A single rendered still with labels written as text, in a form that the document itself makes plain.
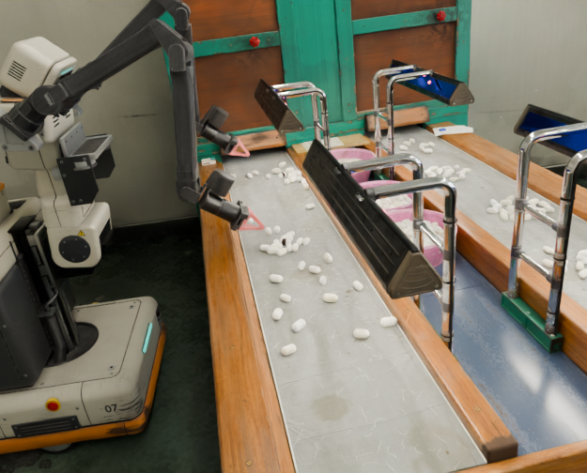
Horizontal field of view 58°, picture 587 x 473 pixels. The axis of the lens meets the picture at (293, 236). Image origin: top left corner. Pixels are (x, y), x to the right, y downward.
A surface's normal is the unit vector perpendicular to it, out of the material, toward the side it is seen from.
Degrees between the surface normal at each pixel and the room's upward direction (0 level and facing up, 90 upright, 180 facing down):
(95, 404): 90
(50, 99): 82
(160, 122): 90
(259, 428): 0
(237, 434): 0
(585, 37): 90
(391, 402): 0
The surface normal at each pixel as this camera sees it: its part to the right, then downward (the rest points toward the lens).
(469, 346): -0.11, -0.89
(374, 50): 0.19, 0.42
